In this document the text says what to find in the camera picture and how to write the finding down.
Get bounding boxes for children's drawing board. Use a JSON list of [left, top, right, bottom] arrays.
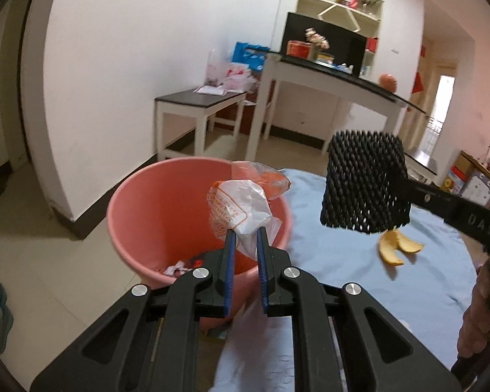
[[459, 169, 490, 210]]

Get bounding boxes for colourful wrapper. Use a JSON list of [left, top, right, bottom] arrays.
[[157, 253, 207, 276]]

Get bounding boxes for black television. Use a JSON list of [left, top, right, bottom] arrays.
[[282, 11, 368, 79]]

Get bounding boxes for pink plastic bags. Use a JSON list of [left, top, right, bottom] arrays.
[[205, 49, 256, 93]]

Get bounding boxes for red wall decoration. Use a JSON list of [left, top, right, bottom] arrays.
[[412, 45, 428, 95]]

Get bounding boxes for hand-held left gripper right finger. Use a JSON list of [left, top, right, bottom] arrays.
[[256, 226, 462, 392]]

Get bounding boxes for blue shopping bag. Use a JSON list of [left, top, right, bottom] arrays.
[[233, 41, 270, 70]]

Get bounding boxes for black-top white stool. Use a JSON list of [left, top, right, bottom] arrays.
[[404, 149, 440, 185]]

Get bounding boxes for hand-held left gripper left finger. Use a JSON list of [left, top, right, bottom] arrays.
[[30, 229, 238, 392]]

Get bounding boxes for colourful cardboard box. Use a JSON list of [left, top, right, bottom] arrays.
[[441, 151, 479, 193]]

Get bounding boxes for black foam fruit net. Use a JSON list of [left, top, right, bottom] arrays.
[[319, 130, 411, 236]]

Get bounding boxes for black-top white bench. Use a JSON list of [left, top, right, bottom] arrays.
[[154, 89, 248, 162]]

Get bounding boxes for white papers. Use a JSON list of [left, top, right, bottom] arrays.
[[193, 85, 240, 97]]

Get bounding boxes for pink plastic bucket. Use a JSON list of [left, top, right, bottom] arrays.
[[107, 156, 294, 333]]

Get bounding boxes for orange and white plastic bag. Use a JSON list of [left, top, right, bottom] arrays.
[[206, 161, 292, 263]]

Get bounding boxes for light blue tablecloth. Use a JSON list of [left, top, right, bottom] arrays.
[[212, 167, 481, 392]]

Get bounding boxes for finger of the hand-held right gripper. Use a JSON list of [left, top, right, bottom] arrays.
[[398, 173, 455, 222]]

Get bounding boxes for person's right hand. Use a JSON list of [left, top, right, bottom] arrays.
[[456, 253, 490, 361]]

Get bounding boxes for glass-top table with white legs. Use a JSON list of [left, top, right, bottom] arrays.
[[245, 49, 430, 162]]

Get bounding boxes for white wall shelf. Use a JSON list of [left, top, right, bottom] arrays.
[[296, 0, 385, 81]]

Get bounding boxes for red box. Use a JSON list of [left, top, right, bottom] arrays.
[[286, 40, 313, 59]]

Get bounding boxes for yellow fruit peel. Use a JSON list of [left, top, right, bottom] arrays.
[[377, 229, 426, 267]]

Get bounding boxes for pink flower bouquet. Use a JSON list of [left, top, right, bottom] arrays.
[[305, 28, 331, 60]]

